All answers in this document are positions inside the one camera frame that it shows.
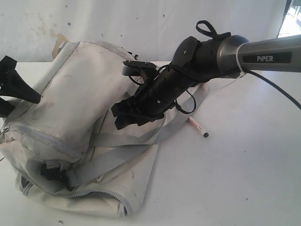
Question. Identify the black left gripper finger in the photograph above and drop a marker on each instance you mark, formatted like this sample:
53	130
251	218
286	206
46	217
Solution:
12	84
5	108

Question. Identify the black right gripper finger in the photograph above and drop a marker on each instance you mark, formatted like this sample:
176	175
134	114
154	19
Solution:
124	107
125	119

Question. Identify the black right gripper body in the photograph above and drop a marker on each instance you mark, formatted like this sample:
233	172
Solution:
150	103

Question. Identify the white fabric backpack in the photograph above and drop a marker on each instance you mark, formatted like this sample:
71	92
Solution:
66	150

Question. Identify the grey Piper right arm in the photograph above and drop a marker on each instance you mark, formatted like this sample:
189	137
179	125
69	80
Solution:
195	62

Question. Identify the white marker black cap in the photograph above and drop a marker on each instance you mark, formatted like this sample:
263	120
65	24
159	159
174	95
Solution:
200	129

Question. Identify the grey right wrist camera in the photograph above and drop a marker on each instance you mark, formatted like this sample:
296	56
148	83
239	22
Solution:
136	68

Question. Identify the dark window frame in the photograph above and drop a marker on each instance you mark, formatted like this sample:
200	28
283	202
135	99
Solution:
291	21

